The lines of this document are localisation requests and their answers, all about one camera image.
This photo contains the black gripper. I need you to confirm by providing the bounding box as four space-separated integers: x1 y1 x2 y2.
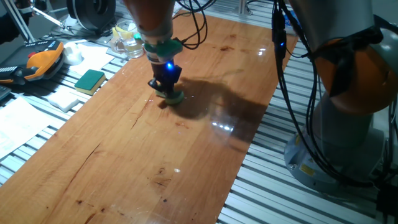
147 60 183 98

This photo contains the curved green and yellow sponge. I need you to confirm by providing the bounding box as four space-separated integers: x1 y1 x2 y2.
154 88 185 106

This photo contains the rectangular green and yellow sponge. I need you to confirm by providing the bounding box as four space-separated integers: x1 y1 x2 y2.
73 68 107 96

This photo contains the clear glass mug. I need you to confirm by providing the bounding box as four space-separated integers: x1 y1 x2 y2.
109 19 145 60

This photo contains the white foam block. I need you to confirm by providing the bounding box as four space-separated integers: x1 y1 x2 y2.
46 90 80 113

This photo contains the black round spool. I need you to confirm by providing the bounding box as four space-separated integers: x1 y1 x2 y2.
65 0 117 32

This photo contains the orange and black teach pendant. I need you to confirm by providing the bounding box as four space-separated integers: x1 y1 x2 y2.
0 39 65 86

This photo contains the thin metal rod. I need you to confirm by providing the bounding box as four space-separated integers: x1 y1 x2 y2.
30 4 71 34

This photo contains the blue wet wipe packet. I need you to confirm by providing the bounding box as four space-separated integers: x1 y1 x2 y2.
284 10 295 34

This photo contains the printed white paper sheet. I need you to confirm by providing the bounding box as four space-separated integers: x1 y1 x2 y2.
0 96 53 160

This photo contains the person in dark clothes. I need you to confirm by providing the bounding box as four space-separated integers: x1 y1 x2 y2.
0 0 35 44

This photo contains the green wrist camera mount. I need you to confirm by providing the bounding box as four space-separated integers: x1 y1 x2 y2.
133 32 184 63

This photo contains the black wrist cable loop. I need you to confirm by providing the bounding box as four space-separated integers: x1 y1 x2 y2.
173 0 217 50

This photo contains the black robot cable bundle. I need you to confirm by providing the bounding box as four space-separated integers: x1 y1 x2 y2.
271 0 398 188

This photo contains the slanted aluminium frame bar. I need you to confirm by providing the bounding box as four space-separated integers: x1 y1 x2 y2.
2 0 37 44

